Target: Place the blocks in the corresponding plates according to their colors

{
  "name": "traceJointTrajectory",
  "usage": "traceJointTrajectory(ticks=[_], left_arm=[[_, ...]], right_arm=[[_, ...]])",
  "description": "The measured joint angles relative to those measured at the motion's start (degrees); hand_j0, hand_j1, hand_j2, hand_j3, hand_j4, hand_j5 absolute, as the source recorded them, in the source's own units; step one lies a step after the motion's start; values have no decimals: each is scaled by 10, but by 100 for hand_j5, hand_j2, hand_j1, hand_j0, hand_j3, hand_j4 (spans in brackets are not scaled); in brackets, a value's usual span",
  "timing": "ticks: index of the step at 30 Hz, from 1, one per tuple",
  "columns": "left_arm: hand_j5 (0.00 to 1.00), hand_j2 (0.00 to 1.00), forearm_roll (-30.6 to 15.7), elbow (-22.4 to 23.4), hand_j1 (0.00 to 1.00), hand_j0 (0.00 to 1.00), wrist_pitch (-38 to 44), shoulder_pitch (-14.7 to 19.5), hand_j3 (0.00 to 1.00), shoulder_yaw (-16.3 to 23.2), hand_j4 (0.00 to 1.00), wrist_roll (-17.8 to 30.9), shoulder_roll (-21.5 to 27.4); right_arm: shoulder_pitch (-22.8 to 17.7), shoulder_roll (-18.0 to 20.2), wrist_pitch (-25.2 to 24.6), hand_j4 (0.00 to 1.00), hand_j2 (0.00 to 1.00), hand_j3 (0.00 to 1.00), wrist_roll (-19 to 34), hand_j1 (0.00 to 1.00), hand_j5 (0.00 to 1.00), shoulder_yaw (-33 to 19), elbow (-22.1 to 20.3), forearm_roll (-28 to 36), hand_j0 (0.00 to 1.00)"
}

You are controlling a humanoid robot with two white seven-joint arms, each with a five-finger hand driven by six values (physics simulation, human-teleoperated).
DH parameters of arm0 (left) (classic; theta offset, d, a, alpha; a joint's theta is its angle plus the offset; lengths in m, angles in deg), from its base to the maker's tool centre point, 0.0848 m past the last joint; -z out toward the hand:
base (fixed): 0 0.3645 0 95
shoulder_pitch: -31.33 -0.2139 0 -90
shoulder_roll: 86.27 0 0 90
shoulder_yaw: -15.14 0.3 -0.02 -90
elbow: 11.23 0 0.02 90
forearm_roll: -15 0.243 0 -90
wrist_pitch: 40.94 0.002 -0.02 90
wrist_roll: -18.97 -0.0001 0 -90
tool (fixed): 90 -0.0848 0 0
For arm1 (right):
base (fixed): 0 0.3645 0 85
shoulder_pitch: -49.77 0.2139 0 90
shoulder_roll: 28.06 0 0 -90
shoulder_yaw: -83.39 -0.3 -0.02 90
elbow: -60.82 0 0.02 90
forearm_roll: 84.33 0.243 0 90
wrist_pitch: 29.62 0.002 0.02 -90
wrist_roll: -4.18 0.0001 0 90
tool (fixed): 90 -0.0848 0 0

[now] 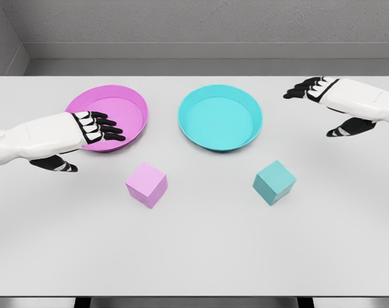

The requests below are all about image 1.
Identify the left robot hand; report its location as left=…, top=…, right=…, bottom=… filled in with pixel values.
left=19, top=111, right=127, bottom=173

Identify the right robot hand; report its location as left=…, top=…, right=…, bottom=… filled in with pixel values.
left=283, top=76, right=385, bottom=138

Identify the pink round plate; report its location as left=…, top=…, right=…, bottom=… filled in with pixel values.
left=65, top=84, right=149, bottom=153

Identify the pink cube block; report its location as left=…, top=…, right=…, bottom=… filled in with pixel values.
left=125, top=161, right=168, bottom=209

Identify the teal cube block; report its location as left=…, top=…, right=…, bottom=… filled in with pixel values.
left=252, top=160, right=297, bottom=207

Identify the cyan round plate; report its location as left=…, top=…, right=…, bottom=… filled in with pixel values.
left=178, top=84, right=264, bottom=152

